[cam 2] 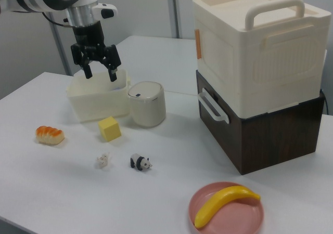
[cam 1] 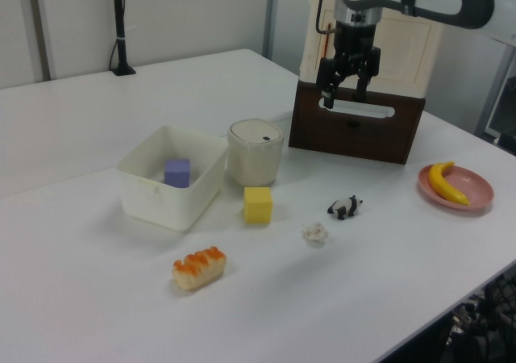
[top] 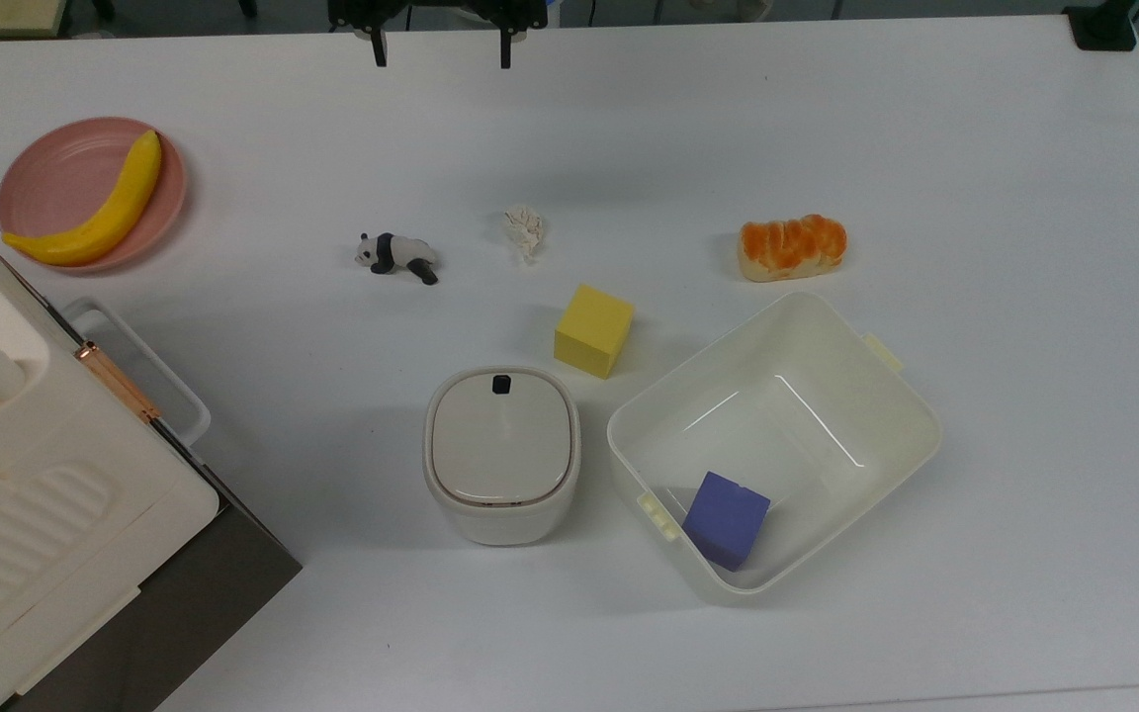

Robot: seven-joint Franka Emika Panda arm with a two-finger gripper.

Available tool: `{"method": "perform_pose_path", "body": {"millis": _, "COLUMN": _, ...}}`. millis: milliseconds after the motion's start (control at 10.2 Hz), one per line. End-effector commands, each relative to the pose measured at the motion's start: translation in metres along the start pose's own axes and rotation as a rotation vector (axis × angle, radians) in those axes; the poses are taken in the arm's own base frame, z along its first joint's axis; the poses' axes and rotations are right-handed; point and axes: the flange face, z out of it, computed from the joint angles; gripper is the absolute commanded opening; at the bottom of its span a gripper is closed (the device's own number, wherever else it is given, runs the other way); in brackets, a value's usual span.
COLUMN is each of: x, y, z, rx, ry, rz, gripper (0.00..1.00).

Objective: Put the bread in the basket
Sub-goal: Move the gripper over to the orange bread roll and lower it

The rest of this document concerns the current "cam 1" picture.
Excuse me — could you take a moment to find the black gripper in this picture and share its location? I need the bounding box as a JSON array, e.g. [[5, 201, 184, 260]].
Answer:
[[315, 3, 384, 111]]

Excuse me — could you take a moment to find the white plastic basket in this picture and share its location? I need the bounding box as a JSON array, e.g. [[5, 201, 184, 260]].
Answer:
[[115, 125, 229, 232]]

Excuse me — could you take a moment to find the orange topped bread loaf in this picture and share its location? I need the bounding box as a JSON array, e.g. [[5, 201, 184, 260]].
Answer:
[[172, 246, 227, 291]]

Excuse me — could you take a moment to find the dark brown wooden box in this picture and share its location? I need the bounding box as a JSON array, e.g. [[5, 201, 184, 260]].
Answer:
[[288, 81, 427, 165]]

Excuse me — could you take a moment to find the cream toy microwave oven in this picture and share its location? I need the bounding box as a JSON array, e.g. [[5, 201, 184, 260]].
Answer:
[[298, 0, 444, 99]]

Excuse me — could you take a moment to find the cream lidded trash can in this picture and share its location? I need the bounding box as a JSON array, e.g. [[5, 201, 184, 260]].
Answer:
[[226, 118, 285, 188]]

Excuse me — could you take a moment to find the toy panda figure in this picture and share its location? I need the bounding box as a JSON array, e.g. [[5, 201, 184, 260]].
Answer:
[[327, 194, 364, 221]]

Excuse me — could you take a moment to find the yellow toy banana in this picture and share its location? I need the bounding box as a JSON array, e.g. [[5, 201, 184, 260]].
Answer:
[[427, 161, 471, 207]]

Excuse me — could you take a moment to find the yellow foam cube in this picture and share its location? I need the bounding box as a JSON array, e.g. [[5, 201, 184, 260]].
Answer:
[[243, 186, 274, 224]]

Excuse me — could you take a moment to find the crumpled white paper ball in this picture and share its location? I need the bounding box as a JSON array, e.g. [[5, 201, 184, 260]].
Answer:
[[300, 222, 330, 245]]

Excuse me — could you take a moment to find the pink plastic plate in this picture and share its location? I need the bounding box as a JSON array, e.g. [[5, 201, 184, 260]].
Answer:
[[417, 165, 495, 215]]

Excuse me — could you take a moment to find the purple foam cube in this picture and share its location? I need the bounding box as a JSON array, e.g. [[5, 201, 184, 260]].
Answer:
[[164, 158, 191, 189]]

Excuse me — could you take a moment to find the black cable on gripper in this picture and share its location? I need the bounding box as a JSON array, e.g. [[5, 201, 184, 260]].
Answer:
[[314, 0, 337, 36]]

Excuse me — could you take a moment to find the black camera stand pole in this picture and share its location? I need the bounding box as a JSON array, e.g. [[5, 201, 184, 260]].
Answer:
[[110, 0, 137, 77]]

